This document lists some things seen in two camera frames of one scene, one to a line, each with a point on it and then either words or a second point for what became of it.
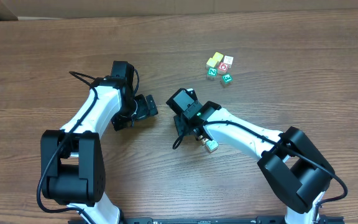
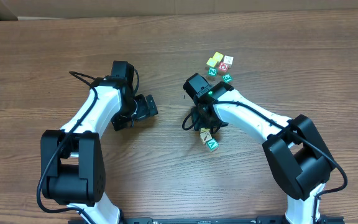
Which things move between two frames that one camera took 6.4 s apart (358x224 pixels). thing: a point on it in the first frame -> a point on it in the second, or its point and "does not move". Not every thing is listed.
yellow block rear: x=218 y=56 does not move
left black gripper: x=150 y=106 does not move
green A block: x=212 y=145 does not move
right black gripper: x=181 y=125 -> x=208 y=123
